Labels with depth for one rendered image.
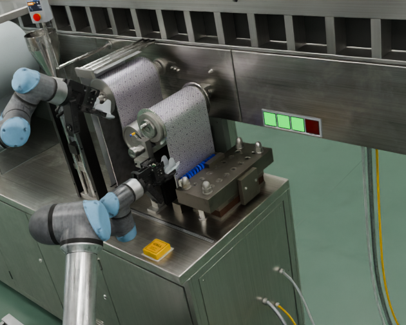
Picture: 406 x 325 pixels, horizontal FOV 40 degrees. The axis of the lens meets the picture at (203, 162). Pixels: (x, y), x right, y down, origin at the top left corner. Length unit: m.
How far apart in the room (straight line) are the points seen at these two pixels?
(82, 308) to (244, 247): 0.80
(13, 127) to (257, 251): 1.08
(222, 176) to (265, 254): 0.39
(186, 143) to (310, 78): 0.53
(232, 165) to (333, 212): 1.55
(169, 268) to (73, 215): 0.48
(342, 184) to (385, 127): 2.02
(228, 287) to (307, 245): 1.30
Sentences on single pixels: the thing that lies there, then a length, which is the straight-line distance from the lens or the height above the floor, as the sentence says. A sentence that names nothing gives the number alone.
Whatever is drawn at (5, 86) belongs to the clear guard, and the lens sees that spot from 2.80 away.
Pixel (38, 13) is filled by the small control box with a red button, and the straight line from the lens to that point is 2.35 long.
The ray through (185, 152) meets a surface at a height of 1.11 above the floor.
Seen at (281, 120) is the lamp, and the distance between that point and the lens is 2.06.
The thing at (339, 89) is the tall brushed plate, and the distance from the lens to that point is 1.89.
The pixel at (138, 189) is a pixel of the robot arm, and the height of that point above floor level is 1.12.
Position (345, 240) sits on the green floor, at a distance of 3.37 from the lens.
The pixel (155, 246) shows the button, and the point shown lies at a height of 0.92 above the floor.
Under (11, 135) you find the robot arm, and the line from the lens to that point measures 1.59.
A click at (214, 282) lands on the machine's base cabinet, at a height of 0.75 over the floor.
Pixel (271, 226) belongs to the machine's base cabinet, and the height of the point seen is 0.76.
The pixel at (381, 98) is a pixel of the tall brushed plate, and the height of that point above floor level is 1.33.
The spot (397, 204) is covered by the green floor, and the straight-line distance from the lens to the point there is 3.66.
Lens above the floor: 2.08
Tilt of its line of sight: 29 degrees down
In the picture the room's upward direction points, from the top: 11 degrees counter-clockwise
